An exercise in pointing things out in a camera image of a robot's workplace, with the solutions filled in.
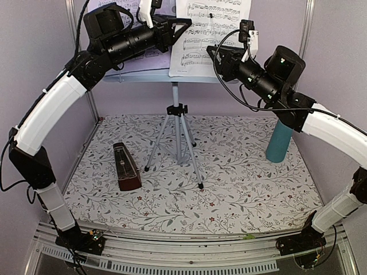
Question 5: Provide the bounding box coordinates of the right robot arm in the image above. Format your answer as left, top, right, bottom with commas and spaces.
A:
206, 45, 366, 250

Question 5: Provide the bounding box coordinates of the purple sheet music page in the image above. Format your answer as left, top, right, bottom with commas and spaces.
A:
87, 0, 175, 73

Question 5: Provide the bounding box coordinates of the aluminium frame post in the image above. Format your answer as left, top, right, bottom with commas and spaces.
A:
299, 0, 315, 59
65, 1, 101, 122

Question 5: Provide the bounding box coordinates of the floral patterned table mat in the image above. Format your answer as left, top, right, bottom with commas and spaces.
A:
64, 115, 322, 234

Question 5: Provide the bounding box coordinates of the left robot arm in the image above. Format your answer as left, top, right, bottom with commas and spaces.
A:
9, 1, 192, 249

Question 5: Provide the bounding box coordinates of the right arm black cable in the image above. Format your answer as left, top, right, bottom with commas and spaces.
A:
213, 28, 316, 112

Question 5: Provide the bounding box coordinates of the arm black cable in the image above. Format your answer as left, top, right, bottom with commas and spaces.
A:
73, 0, 91, 58
213, 28, 316, 112

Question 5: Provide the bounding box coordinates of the right aluminium frame post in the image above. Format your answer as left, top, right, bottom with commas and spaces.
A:
299, 0, 315, 59

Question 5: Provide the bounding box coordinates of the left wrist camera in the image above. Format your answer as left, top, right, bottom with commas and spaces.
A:
136, 0, 162, 29

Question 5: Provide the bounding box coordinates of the teal cup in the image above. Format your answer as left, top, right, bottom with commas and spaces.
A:
266, 120, 293, 163

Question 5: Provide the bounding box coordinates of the aluminium base frame rail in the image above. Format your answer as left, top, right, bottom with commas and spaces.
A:
24, 220, 361, 275

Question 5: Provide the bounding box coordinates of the brown wooden metronome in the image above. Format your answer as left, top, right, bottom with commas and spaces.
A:
113, 142, 142, 191

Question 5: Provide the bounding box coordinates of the light blue music stand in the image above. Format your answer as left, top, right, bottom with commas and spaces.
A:
100, 0, 251, 190

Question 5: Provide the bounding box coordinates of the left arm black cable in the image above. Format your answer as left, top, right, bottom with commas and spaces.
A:
73, 0, 91, 58

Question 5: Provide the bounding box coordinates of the white sheet music page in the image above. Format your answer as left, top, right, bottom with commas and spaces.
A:
169, 0, 251, 77

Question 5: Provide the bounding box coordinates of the left aluminium frame post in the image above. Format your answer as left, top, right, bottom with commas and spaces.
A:
65, 1, 101, 122

